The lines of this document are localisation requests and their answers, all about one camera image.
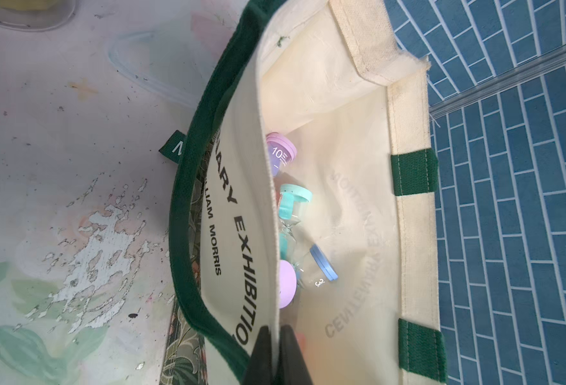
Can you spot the purple hourglass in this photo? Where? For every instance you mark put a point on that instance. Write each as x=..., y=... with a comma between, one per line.
x=281, y=151
x=287, y=283

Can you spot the yellow cup with markers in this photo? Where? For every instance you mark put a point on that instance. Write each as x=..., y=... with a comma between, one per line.
x=36, y=16

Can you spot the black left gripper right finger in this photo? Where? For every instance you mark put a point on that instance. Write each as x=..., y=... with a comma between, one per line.
x=293, y=369

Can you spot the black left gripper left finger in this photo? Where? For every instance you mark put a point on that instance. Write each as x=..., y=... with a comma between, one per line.
x=260, y=368

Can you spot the cream canvas tote bag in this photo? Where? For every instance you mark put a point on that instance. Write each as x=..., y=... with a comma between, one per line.
x=329, y=76

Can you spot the teal hourglass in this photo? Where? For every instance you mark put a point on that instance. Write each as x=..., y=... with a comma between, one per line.
x=291, y=207

